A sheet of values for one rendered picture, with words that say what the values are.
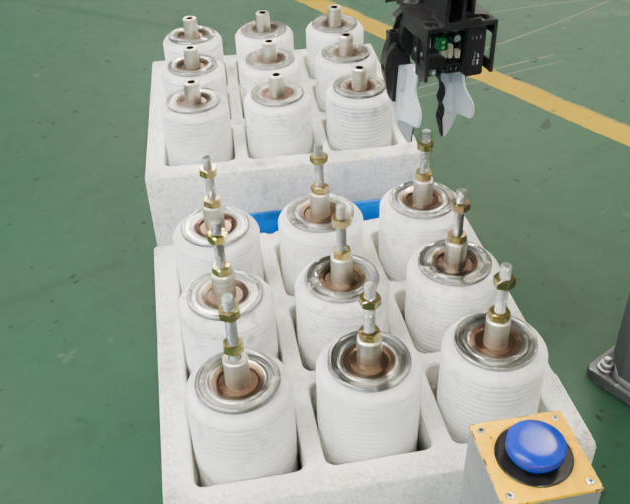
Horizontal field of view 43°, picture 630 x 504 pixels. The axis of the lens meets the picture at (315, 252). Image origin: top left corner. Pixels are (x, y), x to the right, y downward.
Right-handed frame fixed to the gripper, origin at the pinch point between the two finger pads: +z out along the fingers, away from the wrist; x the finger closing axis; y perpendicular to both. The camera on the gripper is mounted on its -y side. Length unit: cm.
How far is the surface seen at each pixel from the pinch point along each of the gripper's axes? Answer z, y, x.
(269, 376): 9.1, 22.0, -23.5
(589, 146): 35, -39, 52
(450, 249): 7.0, 13.0, -2.3
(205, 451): 14.2, 24.0, -30.1
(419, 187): 7.0, 1.5, -0.8
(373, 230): 16.6, -4.8, -3.7
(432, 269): 9.1, 13.0, -4.1
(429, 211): 9.1, 3.5, -0.3
